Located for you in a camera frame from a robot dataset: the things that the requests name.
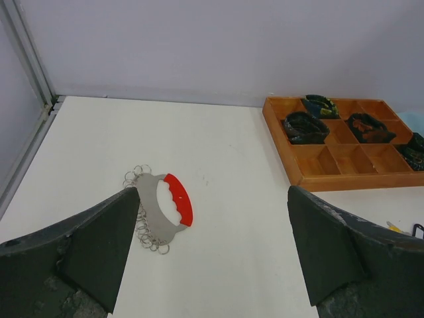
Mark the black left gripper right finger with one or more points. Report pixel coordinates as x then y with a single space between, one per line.
351 266

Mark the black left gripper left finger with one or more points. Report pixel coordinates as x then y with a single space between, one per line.
72 268

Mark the metal key organizer red handle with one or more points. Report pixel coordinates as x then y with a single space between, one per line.
164 210

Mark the yellow tagged key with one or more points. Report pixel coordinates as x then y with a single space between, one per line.
394 228

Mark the black hook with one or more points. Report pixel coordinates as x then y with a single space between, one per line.
418 231

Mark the dark rolled cloth green pattern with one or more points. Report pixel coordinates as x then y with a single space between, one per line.
412 152

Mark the dark rolled cloth orange pattern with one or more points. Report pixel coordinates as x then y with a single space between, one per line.
367 129

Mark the dark rolled cloth grey pattern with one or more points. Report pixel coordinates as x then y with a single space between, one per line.
303 128

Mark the light blue cloth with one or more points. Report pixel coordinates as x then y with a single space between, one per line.
414 120

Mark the dark rolled cloth yellow pattern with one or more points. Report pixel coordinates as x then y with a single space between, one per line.
320 106

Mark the aluminium frame post left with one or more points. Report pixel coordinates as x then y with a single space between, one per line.
14 20

